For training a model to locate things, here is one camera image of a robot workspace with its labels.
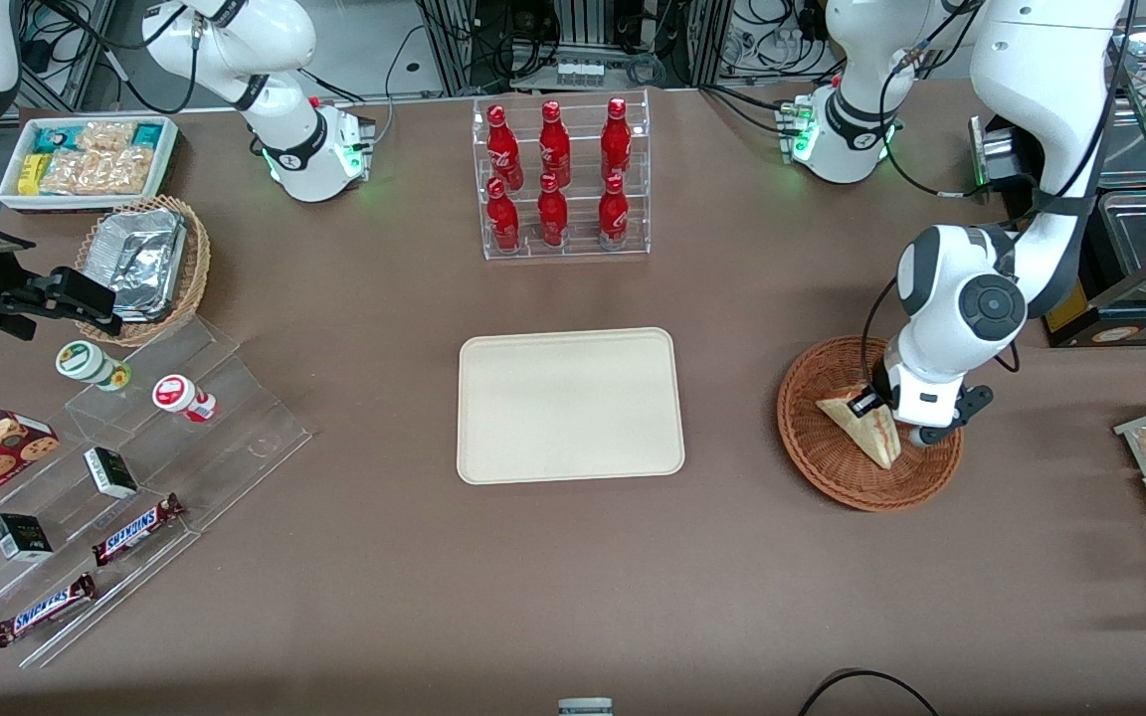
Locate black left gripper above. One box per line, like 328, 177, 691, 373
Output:
851, 368, 901, 420

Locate triangular sandwich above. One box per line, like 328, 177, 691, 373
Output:
816, 390, 902, 470

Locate brown wicker basket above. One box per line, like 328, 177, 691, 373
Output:
777, 336, 964, 513

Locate white snack tray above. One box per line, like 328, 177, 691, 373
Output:
0, 115, 181, 215

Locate light wicker basket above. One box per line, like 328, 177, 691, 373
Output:
74, 194, 212, 347

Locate beige plastic tray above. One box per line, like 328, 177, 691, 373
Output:
457, 327, 685, 485

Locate green lid yogurt cup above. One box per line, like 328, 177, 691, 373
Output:
56, 340, 132, 392

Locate stacked aluminium foil trays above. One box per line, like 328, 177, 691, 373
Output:
88, 207, 188, 324

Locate clear rice cracker bag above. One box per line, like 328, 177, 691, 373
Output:
95, 147, 155, 195
41, 149, 102, 196
76, 121, 137, 153

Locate red lid yogurt cup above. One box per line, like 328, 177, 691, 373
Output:
152, 374, 218, 424

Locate small black box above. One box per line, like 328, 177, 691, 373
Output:
84, 447, 139, 500
0, 513, 55, 564

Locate clear acrylic stepped stand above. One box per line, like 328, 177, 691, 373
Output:
0, 314, 313, 669

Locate Snickers chocolate bar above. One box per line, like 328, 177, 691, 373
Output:
92, 494, 186, 568
0, 573, 98, 649

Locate black food warmer cabinet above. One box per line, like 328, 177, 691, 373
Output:
971, 20, 1146, 349

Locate silver box with green light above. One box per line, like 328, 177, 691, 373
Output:
969, 114, 1032, 190

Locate red cola bottle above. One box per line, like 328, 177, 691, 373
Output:
601, 96, 633, 183
486, 177, 521, 254
539, 99, 572, 188
486, 104, 523, 191
598, 174, 630, 251
537, 172, 570, 249

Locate clear acrylic bottle rack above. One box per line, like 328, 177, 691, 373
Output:
472, 89, 652, 262

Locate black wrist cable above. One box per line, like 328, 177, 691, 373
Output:
859, 276, 902, 394

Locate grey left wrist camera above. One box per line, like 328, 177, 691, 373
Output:
909, 385, 995, 449

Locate black table cable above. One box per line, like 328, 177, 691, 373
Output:
797, 669, 942, 716

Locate aluminium frame rack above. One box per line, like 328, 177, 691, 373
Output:
414, 0, 733, 95

